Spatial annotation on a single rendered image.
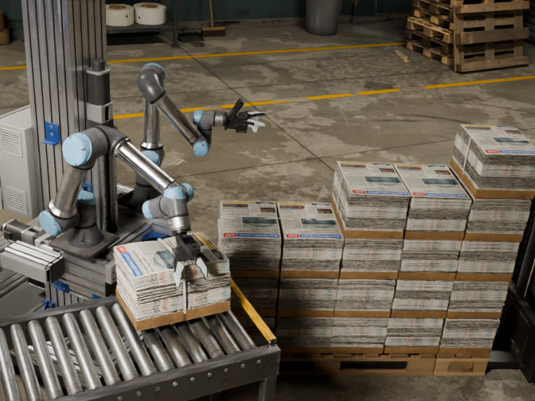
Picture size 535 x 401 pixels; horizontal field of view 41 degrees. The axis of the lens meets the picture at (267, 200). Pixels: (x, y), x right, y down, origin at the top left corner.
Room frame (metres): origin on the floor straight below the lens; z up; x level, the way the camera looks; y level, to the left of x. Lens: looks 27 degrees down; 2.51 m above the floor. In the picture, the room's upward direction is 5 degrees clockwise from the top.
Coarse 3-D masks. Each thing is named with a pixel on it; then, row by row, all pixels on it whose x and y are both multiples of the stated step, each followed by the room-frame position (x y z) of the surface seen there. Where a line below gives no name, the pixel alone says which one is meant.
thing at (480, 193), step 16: (464, 176) 3.16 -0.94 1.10; (480, 192) 3.00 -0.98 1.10; (496, 192) 3.01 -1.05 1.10; (512, 192) 3.01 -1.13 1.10; (528, 192) 3.02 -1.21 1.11; (480, 240) 3.00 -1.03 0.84; (496, 240) 3.01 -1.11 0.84; (512, 240) 3.02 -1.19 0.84; (448, 352) 3.00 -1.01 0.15; (464, 352) 3.01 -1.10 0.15; (480, 352) 3.02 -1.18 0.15
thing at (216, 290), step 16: (208, 240) 2.46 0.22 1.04; (208, 256) 2.32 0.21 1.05; (224, 256) 2.32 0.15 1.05; (192, 272) 2.23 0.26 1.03; (208, 272) 2.26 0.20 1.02; (224, 272) 2.28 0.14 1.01; (192, 288) 2.22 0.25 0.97; (208, 288) 2.25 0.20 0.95; (224, 288) 2.28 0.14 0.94; (192, 304) 2.22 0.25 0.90; (208, 304) 2.24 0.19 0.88
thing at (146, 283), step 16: (128, 256) 2.29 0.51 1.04; (144, 256) 2.29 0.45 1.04; (160, 256) 2.31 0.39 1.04; (128, 272) 2.19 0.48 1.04; (144, 272) 2.17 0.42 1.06; (160, 272) 2.17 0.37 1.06; (128, 288) 2.22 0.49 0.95; (144, 288) 2.13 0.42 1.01; (160, 288) 2.17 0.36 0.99; (128, 304) 2.21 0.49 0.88; (144, 304) 2.14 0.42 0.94; (160, 304) 2.16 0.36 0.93; (176, 304) 2.19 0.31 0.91
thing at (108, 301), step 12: (96, 300) 2.33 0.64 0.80; (108, 300) 2.33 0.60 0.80; (36, 312) 2.22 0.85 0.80; (48, 312) 2.22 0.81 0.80; (60, 312) 2.23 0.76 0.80; (72, 312) 2.24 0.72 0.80; (0, 324) 2.13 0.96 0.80; (12, 324) 2.14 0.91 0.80; (24, 324) 2.16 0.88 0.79; (60, 324) 2.22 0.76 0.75; (96, 324) 2.28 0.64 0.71; (48, 336) 2.19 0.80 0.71; (12, 348) 2.13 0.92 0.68
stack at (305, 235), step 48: (240, 240) 2.86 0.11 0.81; (288, 240) 2.89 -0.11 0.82; (336, 240) 2.92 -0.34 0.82; (384, 240) 2.95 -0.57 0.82; (432, 240) 2.98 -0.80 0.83; (240, 288) 2.86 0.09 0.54; (288, 288) 2.89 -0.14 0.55; (336, 288) 2.92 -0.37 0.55; (384, 288) 2.95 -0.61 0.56; (432, 288) 2.98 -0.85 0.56; (288, 336) 2.90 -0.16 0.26; (336, 336) 2.93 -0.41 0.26; (384, 336) 2.95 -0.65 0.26; (432, 336) 2.98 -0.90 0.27
